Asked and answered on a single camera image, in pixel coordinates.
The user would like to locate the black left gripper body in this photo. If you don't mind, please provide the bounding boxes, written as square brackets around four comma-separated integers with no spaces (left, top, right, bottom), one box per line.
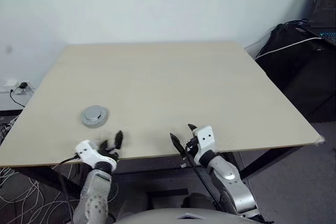
[100,146,120,161]

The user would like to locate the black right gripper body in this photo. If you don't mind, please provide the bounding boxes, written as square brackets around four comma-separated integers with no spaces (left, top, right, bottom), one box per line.
[185,135,200,157]

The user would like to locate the grey round hinged housing lid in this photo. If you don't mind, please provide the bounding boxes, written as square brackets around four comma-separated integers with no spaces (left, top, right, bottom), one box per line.
[80,105,110,126]

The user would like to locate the dark grey rounded shape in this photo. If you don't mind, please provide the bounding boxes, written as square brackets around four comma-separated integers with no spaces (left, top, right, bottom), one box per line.
[182,192,214,209]

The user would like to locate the grey robot torso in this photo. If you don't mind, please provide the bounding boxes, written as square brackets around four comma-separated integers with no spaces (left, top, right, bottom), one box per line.
[114,207,274,224]

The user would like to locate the white power strip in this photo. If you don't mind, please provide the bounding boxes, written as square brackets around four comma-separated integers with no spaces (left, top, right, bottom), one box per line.
[12,82,36,95]

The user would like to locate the black side desk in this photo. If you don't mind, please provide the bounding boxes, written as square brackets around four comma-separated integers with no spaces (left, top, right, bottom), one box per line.
[255,23,336,124]

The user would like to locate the black open laptop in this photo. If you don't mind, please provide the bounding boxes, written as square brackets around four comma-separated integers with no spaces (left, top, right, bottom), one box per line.
[305,0,336,47]

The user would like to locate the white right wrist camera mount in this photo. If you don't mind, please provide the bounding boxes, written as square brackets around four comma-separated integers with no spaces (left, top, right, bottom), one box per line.
[193,126,215,168]

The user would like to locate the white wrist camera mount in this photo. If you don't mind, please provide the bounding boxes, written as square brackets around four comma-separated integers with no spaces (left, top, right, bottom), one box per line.
[193,126,215,168]
[75,140,118,170]

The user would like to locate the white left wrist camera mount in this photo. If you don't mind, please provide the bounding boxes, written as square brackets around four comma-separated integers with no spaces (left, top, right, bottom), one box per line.
[75,140,118,170]

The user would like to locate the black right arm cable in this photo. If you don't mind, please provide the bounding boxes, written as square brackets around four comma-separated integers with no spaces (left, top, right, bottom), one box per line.
[180,140,226,210]

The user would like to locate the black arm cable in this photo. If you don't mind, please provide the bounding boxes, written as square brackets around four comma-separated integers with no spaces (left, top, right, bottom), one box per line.
[51,154,79,168]
[180,140,226,210]

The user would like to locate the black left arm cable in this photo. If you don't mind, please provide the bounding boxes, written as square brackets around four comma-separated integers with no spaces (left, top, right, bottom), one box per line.
[51,154,79,168]

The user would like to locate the tangled white wires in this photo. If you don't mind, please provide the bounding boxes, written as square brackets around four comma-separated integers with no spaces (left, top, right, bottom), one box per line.
[0,118,81,224]

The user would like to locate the black power cord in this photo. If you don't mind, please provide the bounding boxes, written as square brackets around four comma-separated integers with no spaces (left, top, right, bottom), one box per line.
[9,87,26,109]

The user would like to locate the white cable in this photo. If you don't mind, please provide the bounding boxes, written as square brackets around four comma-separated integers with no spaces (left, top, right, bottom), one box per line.
[255,37,324,60]

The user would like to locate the thin black cables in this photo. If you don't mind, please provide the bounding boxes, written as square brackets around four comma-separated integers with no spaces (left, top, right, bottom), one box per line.
[245,18,311,53]

